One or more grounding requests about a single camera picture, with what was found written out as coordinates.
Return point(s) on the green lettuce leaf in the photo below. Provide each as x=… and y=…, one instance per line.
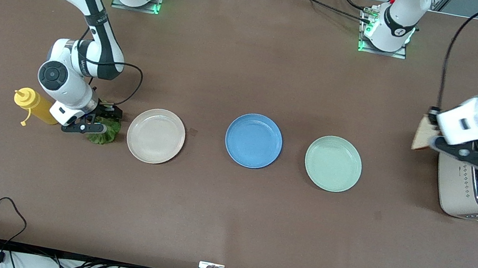
x=106, y=137

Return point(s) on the toasted bread slice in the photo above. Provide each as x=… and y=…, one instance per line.
x=424, y=137

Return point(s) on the yellow mustard squeeze bottle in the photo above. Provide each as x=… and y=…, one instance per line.
x=30, y=102

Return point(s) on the beige plate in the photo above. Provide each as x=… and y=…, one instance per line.
x=155, y=136

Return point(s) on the light green plate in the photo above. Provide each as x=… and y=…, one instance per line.
x=333, y=164

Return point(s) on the blue plate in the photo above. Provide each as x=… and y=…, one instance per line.
x=253, y=141

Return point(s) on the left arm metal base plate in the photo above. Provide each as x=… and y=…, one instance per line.
x=381, y=53

